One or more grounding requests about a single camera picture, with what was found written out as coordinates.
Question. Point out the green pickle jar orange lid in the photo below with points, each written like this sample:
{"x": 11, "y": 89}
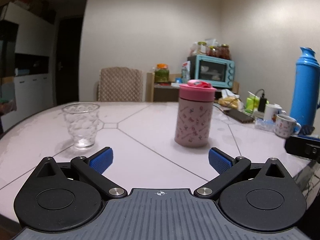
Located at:
{"x": 162, "y": 75}

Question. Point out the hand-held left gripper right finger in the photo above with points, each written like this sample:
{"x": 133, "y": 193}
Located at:
{"x": 220, "y": 161}

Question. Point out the pink printed bottle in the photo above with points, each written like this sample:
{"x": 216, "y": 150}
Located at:
{"x": 192, "y": 123}

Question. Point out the wooden shelf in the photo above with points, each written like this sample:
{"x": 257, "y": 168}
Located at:
{"x": 162, "y": 92}

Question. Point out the blue thermos flask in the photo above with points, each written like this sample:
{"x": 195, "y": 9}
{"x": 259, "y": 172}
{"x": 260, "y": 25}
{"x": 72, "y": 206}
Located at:
{"x": 306, "y": 90}

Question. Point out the white printed mug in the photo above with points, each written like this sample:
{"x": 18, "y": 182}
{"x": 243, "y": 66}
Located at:
{"x": 285, "y": 127}
{"x": 271, "y": 112}

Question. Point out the white green snack bag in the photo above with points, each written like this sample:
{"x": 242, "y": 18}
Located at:
{"x": 185, "y": 72}

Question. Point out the glass jar red contents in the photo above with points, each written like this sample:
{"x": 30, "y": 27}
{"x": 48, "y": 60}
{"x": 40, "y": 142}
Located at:
{"x": 225, "y": 52}
{"x": 213, "y": 52}

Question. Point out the dark door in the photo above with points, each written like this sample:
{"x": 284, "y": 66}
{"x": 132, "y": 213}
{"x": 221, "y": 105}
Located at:
{"x": 67, "y": 62}

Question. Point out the clear plastic bag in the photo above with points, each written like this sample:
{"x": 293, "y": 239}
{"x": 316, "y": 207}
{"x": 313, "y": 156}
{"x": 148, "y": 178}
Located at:
{"x": 193, "y": 50}

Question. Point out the yellow bread bag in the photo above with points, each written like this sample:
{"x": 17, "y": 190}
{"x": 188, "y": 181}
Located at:
{"x": 230, "y": 103}

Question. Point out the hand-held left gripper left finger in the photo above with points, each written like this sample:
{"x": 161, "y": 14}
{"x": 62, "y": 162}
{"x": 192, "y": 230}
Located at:
{"x": 101, "y": 161}

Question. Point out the green tissue box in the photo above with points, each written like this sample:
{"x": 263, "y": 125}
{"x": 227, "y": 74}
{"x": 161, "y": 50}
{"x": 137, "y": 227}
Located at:
{"x": 251, "y": 105}

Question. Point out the clear dimpled glass cup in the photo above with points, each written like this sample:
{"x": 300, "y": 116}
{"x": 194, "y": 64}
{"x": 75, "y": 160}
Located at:
{"x": 81, "y": 123}

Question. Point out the glass jar pale contents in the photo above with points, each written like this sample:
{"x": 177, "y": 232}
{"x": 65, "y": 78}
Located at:
{"x": 202, "y": 49}

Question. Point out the clear plastic box blue label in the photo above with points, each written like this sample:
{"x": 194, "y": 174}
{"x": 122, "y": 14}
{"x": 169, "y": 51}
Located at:
{"x": 265, "y": 125}

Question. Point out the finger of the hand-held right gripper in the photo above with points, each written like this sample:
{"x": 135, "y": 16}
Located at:
{"x": 297, "y": 147}

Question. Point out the white plastic bag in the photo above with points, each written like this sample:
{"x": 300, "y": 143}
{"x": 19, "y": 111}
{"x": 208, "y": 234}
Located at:
{"x": 228, "y": 93}

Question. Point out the white and black cabinet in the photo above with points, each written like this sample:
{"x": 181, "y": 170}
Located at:
{"x": 32, "y": 87}

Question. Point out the black smartphone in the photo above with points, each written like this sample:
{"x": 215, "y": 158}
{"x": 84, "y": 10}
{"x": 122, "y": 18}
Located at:
{"x": 240, "y": 116}

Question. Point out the teal toaster oven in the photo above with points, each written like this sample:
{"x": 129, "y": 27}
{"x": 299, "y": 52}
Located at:
{"x": 212, "y": 71}

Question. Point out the pink bottle cap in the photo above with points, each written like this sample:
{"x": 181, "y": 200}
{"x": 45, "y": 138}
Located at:
{"x": 197, "y": 91}

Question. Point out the black charger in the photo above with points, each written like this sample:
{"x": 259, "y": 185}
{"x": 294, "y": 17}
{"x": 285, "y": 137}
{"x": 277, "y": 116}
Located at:
{"x": 262, "y": 103}

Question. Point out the beige quilted chair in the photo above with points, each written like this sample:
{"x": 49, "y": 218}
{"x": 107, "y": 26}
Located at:
{"x": 120, "y": 85}

